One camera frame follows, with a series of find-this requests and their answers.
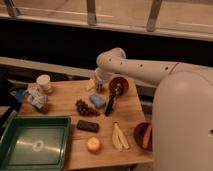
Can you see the yellow round cheese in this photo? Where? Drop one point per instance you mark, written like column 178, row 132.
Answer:
column 93, row 145

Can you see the crumpled blue white wrapper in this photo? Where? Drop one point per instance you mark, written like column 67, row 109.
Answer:
column 36, row 97

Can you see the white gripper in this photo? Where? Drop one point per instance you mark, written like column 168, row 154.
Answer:
column 100, row 77

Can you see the white paper cup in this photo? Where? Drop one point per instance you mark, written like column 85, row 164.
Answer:
column 44, row 83

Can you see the dark red bowl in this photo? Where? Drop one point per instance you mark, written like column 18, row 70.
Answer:
column 139, row 134

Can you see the black rectangular block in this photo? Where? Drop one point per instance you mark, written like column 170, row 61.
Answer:
column 88, row 126

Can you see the black handled brush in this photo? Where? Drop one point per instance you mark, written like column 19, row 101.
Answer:
column 114, row 92

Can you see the green plastic tray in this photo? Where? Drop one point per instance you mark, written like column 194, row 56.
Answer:
column 34, row 144

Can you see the small metal cup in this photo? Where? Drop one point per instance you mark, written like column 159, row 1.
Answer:
column 99, row 88

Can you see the red bowl with brush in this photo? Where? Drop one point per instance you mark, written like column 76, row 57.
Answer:
column 120, row 80

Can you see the bunch of dark grapes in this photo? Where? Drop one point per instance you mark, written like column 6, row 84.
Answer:
column 84, row 109

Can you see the blue sponge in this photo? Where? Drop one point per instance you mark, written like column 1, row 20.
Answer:
column 97, row 100

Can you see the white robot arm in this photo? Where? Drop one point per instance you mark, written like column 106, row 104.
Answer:
column 182, row 124

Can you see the orange carrot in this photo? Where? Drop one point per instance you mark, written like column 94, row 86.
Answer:
column 146, row 137

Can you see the wooden cutting board table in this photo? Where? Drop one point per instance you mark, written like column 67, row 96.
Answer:
column 127, row 112

